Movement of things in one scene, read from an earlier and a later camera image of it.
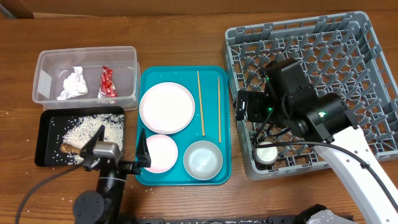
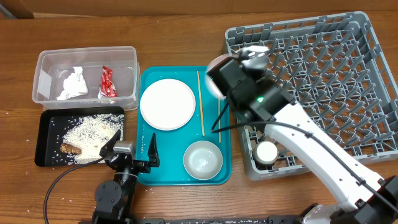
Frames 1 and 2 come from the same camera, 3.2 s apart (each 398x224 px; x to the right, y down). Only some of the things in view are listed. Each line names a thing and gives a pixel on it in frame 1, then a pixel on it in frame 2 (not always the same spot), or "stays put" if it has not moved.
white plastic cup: (266, 155) stays put
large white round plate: (167, 107) stays put
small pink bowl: (163, 152) -> (213, 77)
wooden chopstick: (219, 109) stays put
